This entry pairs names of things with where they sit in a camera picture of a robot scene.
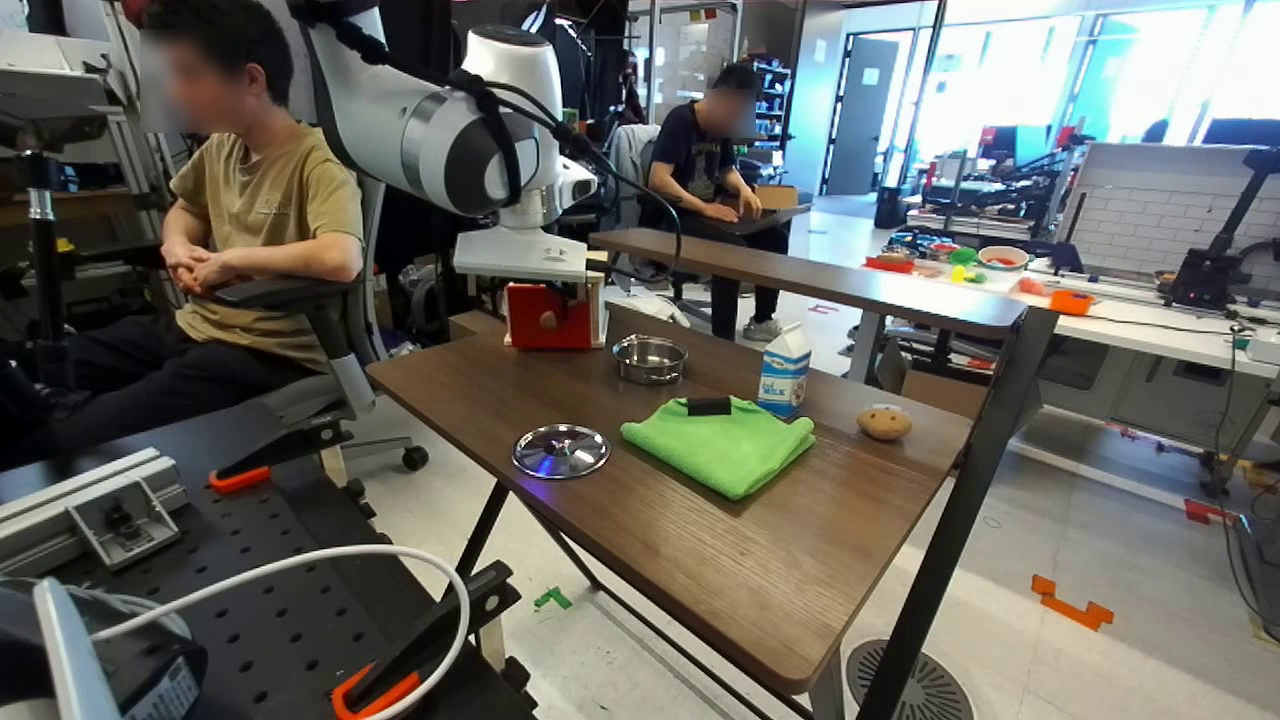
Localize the grey office chair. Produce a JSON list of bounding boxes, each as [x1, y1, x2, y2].
[[195, 175, 431, 483]]

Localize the brown folding work table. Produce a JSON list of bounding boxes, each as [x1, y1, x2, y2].
[[367, 308, 1057, 720]]

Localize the brown round cookie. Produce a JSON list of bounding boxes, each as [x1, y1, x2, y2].
[[856, 400, 922, 448]]

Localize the white side table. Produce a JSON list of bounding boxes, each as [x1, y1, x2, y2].
[[985, 270, 1280, 385]]

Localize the white blue milk carton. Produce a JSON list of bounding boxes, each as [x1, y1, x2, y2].
[[757, 327, 816, 423]]

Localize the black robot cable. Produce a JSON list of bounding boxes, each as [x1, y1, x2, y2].
[[445, 65, 692, 264]]

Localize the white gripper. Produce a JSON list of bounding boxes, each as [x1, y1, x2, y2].
[[450, 225, 602, 287]]

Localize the aluminium extrusion rail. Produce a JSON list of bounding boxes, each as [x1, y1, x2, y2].
[[0, 442, 183, 575]]

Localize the white grid panel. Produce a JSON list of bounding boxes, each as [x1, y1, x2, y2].
[[1063, 138, 1280, 285]]

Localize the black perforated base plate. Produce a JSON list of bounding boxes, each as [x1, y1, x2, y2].
[[0, 436, 535, 720]]

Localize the orange clamp handle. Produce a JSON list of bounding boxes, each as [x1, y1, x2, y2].
[[330, 658, 431, 720], [205, 459, 275, 501]]

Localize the white cable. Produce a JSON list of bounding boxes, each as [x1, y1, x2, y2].
[[84, 539, 478, 694]]

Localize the grey door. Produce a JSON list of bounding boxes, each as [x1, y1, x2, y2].
[[820, 32, 905, 200]]

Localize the black camera stand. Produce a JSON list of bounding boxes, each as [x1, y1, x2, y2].
[[1155, 148, 1280, 311]]

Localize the round floor grille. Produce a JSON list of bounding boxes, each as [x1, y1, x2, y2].
[[845, 635, 975, 720]]

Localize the seated person in black shirt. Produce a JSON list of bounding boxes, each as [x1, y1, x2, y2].
[[641, 55, 804, 345]]

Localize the small metal bowl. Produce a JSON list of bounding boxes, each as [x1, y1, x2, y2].
[[610, 333, 692, 390]]

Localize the long brown office table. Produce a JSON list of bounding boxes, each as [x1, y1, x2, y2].
[[588, 225, 1059, 385]]

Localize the green folded cloth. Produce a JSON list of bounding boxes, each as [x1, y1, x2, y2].
[[616, 390, 820, 502]]

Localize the seated person in tan shirt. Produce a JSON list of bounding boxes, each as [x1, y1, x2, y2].
[[0, 11, 371, 456]]

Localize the red white box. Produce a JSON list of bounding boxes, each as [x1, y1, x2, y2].
[[503, 275, 602, 354]]

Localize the orange toy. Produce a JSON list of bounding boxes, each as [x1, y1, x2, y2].
[[1050, 285, 1102, 318]]

